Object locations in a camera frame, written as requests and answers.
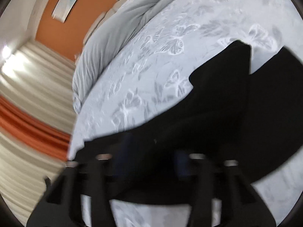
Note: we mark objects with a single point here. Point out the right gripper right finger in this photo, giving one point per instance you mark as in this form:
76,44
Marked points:
241,205

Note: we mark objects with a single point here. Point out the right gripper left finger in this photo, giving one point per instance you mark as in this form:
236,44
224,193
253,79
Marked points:
61,203

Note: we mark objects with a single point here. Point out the black pants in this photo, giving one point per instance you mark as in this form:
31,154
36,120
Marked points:
230,114

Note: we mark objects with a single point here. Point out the orange curtain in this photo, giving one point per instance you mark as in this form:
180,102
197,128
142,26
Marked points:
32,132

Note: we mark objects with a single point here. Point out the cream curtain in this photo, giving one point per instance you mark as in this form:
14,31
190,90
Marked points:
37,81

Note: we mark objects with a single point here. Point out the butterfly patterned bed cover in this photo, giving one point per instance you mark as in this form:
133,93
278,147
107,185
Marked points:
151,75

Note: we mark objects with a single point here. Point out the grey duvet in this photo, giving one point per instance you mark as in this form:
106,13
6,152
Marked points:
107,41

